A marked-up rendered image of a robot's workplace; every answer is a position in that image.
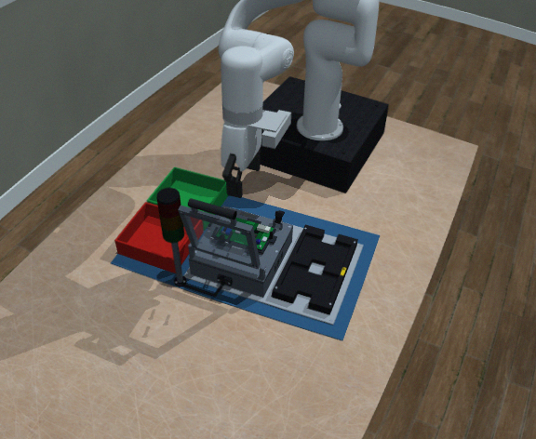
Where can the red open-top bin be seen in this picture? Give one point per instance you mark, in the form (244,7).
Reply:
(144,231)

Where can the green circuit board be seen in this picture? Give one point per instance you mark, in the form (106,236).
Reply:
(262,232)

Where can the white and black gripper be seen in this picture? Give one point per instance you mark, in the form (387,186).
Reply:
(241,145)

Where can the green bin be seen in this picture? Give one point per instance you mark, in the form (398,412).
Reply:
(193,185)

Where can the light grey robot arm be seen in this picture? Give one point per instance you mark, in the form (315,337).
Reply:
(244,69)

